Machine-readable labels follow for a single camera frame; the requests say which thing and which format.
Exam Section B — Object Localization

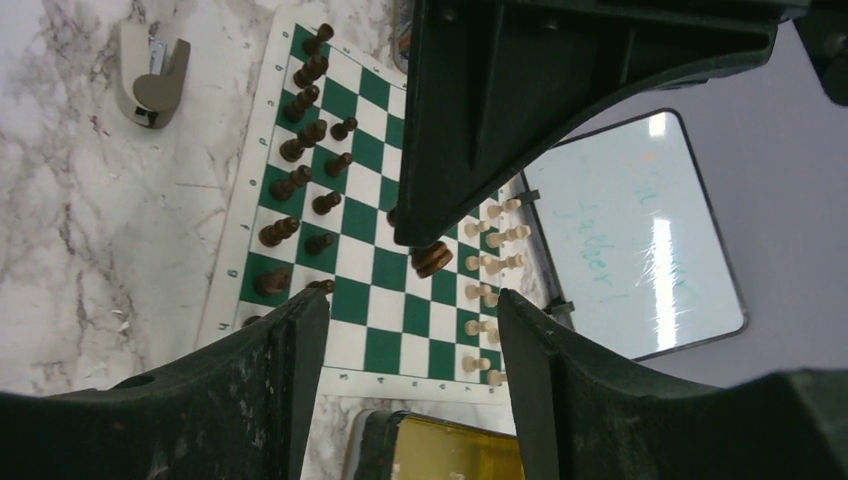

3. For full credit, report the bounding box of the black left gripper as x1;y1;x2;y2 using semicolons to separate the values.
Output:
793;0;847;106

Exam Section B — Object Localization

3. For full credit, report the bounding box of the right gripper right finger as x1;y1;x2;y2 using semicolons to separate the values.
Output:
497;289;847;479

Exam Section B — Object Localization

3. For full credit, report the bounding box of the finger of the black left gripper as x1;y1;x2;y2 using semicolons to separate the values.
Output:
394;1;779;247

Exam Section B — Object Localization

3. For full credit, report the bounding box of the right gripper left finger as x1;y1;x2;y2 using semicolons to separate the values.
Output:
1;289;329;479

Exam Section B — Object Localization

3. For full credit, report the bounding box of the dark pawn fourteenth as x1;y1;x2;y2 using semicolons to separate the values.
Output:
330;117;358;141

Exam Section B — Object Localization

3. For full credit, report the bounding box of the dark pawn thirteenth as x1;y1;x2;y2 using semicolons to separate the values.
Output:
324;152;354;178

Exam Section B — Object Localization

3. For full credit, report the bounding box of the dark pawn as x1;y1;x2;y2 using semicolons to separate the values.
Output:
304;233;335;256
411;241;454;279

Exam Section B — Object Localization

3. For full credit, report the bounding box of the tall dark chess piece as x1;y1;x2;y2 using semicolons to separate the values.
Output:
283;85;320;123

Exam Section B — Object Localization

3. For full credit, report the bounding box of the dark chess piece twelfth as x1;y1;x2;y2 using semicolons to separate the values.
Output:
312;191;342;216

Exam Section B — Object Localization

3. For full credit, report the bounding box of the light chess pieces row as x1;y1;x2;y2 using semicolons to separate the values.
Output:
457;198;532;389

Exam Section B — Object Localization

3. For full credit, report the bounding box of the green white chess board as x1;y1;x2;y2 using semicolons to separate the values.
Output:
195;7;509;405

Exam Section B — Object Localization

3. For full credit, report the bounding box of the left gold tin box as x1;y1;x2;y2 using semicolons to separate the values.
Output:
391;0;414;74

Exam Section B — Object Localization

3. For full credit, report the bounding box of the gold tin box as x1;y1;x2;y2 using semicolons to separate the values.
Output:
391;0;414;74
341;410;526;479

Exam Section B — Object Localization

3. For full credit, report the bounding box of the right gold tin box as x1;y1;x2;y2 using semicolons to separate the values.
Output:
341;410;526;479

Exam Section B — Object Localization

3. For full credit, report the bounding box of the small whiteboard on stand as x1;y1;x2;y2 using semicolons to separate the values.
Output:
522;109;748;360

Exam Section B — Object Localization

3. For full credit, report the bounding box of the beige plastic clip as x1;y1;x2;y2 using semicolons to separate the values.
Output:
116;20;191;130

